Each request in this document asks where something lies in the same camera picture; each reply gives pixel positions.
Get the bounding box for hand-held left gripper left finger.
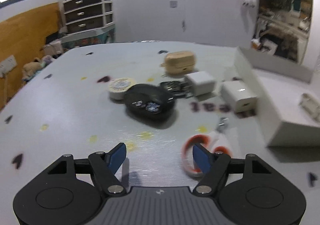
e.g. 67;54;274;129
47;142;127;196

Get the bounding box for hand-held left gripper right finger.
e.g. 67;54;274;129
192;142;273;196

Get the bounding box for orange white scissors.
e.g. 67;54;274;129
180;132;232;178

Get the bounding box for black oval case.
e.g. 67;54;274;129
124;84;175;123

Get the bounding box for large white charger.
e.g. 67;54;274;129
220;80;258;113

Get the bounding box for black square case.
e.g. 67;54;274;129
159;80;193;98

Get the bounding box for small white charger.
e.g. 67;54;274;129
184;71;217;97

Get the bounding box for white shallow box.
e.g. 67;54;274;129
231;46;320;147

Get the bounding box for beige earbud case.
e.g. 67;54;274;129
160;51;198;76

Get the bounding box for white tape roll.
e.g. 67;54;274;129
108;78;137;100

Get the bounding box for small white plastic piece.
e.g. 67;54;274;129
299;93;320;122

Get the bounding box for plush toys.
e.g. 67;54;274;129
22;40;63;82

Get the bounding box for teal patterned storage box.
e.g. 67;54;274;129
60;26;117;50

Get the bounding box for brown drawer cabinet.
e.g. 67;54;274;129
62;0;114;33

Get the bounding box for white refrigerator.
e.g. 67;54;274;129
110;0;261;47

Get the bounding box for white wall socket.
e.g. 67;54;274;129
0;56;18;73

